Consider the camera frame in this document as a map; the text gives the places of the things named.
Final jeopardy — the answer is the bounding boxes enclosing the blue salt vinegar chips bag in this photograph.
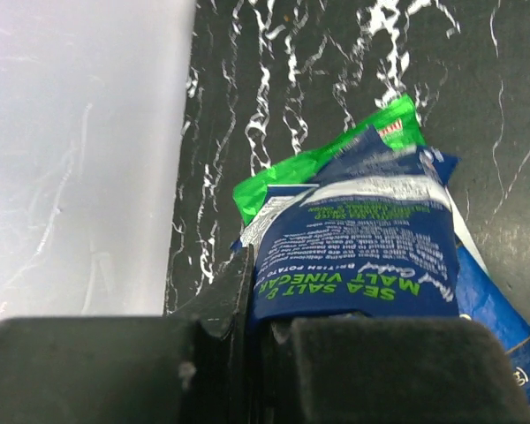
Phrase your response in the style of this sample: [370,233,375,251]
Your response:
[405,148,530,423]

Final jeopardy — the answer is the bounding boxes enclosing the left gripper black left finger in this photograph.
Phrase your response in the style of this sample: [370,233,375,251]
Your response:
[0,248,254,423]

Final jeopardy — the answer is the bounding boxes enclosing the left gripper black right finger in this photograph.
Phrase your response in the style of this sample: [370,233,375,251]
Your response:
[258,317,530,423]

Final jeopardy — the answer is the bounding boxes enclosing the green cassava chips bag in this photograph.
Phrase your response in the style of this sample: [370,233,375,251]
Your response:
[232,95,426,225]

